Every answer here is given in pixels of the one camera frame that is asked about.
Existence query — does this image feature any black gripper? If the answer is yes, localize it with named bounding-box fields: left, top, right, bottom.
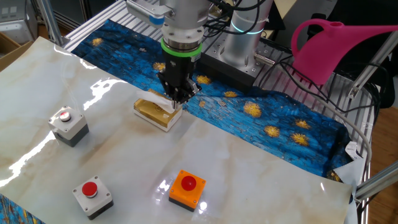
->
left=157, top=55, right=203, bottom=105

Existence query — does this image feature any white tissue sheet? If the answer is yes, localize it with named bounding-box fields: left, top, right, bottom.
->
left=136, top=90, right=175, bottom=114

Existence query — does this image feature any gold tissue box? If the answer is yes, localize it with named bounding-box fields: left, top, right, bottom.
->
left=133, top=88, right=183, bottom=133

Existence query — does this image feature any blue starry night cloth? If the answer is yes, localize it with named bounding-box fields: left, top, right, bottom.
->
left=0, top=19, right=355, bottom=224

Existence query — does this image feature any marble pattern mat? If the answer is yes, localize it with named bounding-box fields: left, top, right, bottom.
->
left=0, top=36, right=358, bottom=224

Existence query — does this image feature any orange box red button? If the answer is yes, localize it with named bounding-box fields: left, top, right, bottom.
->
left=168, top=169, right=207, bottom=213

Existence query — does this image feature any grey box flat red button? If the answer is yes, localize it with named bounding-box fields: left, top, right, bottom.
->
left=48, top=105, right=90, bottom=147

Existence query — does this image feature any grey box red mushroom button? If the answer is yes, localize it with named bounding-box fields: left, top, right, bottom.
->
left=72, top=175, right=114, bottom=221

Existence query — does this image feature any pink watering can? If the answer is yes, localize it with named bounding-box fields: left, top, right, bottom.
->
left=290, top=18, right=398, bottom=86

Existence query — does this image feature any brown cardboard box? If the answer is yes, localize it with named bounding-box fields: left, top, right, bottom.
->
left=0, top=30, right=34, bottom=72

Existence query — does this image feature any grey equipment case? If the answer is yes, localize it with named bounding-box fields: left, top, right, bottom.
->
left=0, top=0, right=38, bottom=44

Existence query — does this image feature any white cloth label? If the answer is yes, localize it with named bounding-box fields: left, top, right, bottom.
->
left=345, top=141, right=364, bottom=161

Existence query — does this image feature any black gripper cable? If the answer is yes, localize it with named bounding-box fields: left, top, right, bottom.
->
left=203, top=0, right=271, bottom=35

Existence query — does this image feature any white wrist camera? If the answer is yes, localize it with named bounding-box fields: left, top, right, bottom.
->
left=126, top=0, right=175, bottom=26

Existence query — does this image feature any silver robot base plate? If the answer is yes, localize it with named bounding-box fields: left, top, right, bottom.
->
left=200, top=37, right=276, bottom=79

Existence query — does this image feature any black power cable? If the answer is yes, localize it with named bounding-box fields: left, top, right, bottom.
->
left=257, top=58, right=389, bottom=113

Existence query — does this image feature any aluminium frame post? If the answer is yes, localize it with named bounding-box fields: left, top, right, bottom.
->
left=347, top=30, right=398, bottom=100
left=36, top=0, right=66, bottom=47
left=354, top=160, right=398, bottom=202

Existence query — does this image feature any grey cable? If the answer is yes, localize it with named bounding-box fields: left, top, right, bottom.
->
left=279, top=77, right=373, bottom=180

